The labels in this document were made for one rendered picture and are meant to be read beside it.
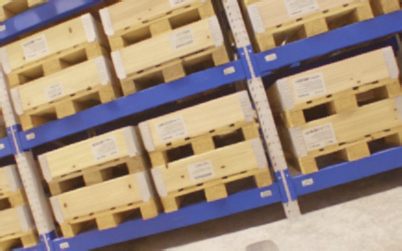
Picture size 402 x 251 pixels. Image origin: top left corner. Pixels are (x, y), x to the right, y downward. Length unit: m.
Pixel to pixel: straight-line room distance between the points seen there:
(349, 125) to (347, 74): 0.35
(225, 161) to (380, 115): 1.11
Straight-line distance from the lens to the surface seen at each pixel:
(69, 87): 1.89
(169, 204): 1.62
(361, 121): 1.74
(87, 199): 1.87
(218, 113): 1.47
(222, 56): 1.53
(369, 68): 1.80
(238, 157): 1.48
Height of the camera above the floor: 0.76
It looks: level
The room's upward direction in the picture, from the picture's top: 17 degrees counter-clockwise
